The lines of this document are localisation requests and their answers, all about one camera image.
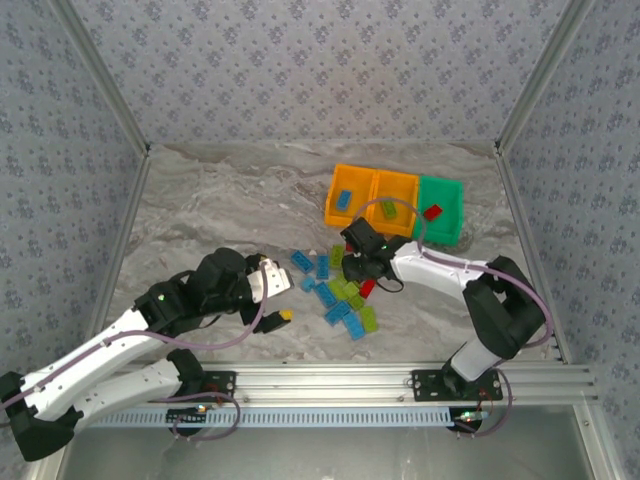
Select aluminium frame post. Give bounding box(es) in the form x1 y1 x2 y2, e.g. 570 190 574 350
47 0 152 154
494 0 599 154

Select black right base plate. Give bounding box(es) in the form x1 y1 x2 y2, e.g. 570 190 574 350
410 368 504 403

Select aluminium table side rail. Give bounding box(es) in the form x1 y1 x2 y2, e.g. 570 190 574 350
493 147 574 365
77 147 154 369

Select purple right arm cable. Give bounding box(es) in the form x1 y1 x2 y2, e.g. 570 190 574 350
351 198 555 349

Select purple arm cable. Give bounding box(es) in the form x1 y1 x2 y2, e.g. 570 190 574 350
351 198 555 349
0 262 271 414

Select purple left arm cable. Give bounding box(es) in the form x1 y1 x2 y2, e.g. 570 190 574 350
0 262 271 414

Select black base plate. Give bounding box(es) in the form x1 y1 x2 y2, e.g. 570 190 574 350
410 368 504 403
197 369 238 403

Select orange plastic bin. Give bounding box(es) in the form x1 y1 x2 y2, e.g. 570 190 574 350
323 163 377 232
367 169 420 237

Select black controller board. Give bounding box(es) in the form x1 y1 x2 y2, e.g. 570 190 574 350
452 407 494 434
166 405 210 425

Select grey metal base panel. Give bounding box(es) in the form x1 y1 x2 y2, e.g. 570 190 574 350
49 405 616 480

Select aluminium frame rail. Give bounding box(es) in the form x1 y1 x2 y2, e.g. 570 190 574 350
119 363 599 406

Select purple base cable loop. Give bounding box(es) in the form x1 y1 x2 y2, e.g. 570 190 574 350
452 368 515 440
157 391 243 443

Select white slotted cable duct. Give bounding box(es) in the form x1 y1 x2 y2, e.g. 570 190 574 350
89 405 459 429

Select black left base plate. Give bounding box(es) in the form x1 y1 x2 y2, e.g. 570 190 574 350
197 369 238 403

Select green plastic bin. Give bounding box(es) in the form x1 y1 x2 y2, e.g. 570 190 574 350
410 174 465 247

